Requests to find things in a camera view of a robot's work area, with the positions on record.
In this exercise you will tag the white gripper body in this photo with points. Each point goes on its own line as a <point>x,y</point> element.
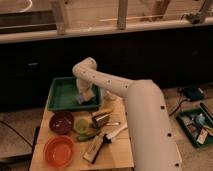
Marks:
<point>83,86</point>

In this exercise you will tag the yellow blue sponge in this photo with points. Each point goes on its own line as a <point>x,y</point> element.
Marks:
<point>84,97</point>

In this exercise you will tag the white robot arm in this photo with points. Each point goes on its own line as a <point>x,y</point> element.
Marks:
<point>152,141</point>

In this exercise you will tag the green plastic tray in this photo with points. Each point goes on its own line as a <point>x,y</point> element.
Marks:
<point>63,94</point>

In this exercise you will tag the yellow banana toy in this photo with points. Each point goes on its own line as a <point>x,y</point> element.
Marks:
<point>102,111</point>

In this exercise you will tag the small green cup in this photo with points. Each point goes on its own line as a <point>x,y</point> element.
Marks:
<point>81,126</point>

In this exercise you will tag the purple bowl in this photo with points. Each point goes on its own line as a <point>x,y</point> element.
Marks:
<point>61,123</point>

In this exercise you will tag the green cucumber toy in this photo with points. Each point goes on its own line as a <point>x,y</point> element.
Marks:
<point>86,137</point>

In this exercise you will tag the wooden table board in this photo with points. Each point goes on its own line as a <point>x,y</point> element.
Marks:
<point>114,156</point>

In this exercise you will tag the wooden block with black edge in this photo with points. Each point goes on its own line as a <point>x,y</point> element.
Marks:
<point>93,149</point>

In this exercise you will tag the orange bowl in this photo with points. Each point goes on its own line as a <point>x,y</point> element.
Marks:
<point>58,151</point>

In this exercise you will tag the black device on floor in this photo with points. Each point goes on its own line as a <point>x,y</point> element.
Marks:
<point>193,93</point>

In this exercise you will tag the green bin of items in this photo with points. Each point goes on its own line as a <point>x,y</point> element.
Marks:
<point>197,124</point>

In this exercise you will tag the metal scoop with handle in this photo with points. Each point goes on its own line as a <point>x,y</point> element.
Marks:
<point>103,120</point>

